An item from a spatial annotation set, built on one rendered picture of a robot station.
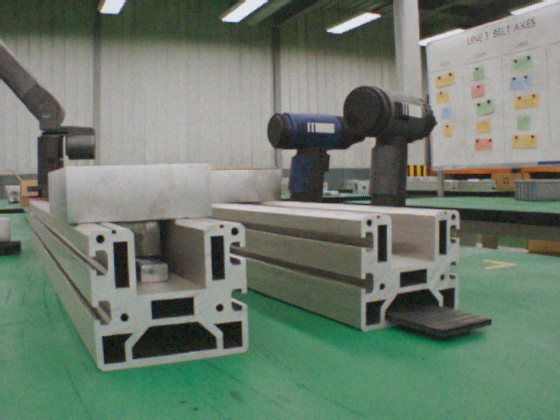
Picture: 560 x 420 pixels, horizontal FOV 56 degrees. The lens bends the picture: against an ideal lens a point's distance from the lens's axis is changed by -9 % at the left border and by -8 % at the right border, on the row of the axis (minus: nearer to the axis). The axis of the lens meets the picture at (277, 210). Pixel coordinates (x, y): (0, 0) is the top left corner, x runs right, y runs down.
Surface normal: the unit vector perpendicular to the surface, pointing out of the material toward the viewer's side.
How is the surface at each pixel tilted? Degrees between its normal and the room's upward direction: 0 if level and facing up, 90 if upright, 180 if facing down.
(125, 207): 90
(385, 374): 0
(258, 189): 90
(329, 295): 90
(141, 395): 0
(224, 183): 90
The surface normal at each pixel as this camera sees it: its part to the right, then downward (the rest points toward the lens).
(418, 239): -0.89, 0.04
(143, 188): 0.46, 0.04
